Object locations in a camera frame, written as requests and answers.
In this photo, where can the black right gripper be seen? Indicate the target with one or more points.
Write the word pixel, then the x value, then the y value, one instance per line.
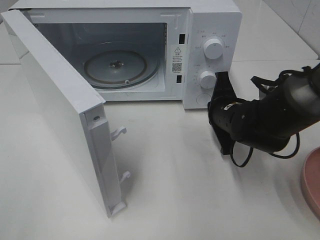
pixel 231 116

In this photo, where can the lower white microwave knob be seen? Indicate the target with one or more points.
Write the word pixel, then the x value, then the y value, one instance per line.
pixel 207 79

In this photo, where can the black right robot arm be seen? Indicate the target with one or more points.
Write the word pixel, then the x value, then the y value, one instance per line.
pixel 291 104

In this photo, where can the round white door button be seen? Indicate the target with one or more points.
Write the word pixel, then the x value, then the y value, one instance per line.
pixel 203 99

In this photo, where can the upper white microwave knob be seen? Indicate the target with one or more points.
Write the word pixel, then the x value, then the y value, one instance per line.
pixel 213 48

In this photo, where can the white microwave oven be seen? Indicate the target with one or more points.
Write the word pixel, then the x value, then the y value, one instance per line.
pixel 81 29

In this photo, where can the white microwave knob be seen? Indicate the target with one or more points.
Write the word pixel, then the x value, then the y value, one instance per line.
pixel 213 48
pixel 207 79

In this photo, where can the white microwave door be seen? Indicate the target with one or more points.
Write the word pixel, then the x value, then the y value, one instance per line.
pixel 72 109

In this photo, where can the white warning sticker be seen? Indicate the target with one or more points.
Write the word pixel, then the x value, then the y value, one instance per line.
pixel 177 58

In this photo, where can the pink round plate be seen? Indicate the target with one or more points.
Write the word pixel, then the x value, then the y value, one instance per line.
pixel 310 181

